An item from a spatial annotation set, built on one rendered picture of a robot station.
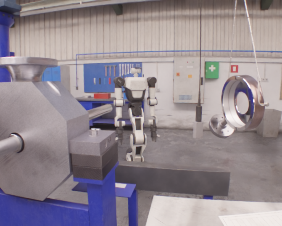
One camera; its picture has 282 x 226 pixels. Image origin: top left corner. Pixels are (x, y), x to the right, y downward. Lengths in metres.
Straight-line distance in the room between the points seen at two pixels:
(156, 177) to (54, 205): 0.53
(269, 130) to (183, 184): 4.81
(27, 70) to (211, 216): 0.86
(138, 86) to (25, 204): 1.92
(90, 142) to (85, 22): 6.29
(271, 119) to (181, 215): 5.14
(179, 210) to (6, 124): 0.74
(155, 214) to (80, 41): 6.39
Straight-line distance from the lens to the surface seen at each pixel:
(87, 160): 0.80
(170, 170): 1.15
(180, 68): 5.60
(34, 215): 1.09
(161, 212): 0.80
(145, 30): 6.25
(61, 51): 7.19
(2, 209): 1.21
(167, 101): 5.95
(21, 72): 0.92
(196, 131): 1.59
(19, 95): 0.89
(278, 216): 0.89
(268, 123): 5.78
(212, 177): 1.17
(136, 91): 2.60
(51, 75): 6.66
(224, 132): 1.70
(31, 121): 0.87
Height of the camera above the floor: 1.32
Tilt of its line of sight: 9 degrees down
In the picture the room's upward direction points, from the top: straight up
